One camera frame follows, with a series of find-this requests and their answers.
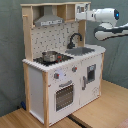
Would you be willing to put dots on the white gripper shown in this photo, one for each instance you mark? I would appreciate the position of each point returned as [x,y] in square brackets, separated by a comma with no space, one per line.
[88,15]

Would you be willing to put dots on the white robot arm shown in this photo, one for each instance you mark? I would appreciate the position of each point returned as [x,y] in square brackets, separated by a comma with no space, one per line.
[107,18]

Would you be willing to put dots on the wooden toy kitchen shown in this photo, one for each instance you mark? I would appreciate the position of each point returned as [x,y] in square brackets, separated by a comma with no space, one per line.
[40,84]

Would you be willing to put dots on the black toy faucet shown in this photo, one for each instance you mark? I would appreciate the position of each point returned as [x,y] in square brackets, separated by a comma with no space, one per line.
[71,44]

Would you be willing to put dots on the grey toy sink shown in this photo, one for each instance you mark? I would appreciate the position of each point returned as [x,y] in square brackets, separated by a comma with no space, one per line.
[79,51]

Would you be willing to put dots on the grey range hood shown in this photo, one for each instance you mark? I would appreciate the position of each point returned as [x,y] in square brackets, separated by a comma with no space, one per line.
[48,18]

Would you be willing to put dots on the grey ice dispenser panel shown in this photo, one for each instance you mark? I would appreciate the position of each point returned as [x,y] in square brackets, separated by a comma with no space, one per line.
[91,73]

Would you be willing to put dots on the red right stove knob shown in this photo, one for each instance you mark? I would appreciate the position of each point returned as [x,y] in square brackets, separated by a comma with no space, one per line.
[74,69]

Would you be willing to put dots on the red stove knob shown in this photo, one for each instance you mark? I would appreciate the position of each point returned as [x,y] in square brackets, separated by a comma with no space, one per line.
[74,69]
[56,76]

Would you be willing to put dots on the small steel pot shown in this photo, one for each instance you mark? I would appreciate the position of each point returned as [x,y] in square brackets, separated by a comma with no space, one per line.
[49,56]

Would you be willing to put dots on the black toy stovetop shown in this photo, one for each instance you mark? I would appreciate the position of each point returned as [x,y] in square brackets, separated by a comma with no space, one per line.
[59,58]

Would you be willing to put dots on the red left stove knob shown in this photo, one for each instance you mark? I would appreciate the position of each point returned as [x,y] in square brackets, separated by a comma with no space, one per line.
[56,76]

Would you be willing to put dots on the toy oven door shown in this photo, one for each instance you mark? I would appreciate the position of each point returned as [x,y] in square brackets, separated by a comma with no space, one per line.
[64,96]

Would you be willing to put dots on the grey cabinet door handle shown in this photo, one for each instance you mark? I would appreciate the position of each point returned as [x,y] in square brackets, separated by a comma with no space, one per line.
[84,83]

